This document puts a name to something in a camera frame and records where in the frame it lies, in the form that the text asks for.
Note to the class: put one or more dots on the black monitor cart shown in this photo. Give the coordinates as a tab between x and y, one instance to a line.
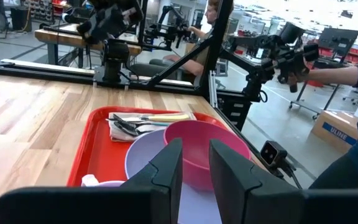
339	42

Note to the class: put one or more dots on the wooden background table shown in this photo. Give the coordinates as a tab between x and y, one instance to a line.
67	39

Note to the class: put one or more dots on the pink mug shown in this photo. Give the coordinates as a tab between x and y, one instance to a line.
92	182

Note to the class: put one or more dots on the small black camera box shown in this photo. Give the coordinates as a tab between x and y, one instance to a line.
272	154

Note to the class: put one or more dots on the beige cloth napkin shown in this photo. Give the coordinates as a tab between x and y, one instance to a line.
120	137

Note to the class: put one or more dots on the person's forearm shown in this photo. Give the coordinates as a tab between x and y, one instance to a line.
331	76

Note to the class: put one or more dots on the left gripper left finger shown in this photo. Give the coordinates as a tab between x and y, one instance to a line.
89	208

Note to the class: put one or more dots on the magenta bowl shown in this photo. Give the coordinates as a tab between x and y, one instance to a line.
204	137

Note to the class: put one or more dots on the lavender plate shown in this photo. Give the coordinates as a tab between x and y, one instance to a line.
141	152

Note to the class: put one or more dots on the black background robot arm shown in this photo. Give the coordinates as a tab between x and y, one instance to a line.
169	31

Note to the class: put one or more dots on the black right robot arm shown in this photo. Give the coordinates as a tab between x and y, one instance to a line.
115	56

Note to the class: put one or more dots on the red plastic tray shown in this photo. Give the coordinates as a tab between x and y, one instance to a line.
104	155

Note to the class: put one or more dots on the person's hand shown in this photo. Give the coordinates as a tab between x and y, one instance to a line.
298	71

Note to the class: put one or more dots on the ULINE cardboard box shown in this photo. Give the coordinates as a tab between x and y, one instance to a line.
337	130

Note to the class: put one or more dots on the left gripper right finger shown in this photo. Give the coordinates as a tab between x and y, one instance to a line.
291	208

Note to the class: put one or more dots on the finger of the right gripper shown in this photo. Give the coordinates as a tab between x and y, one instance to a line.
118	21
106	25

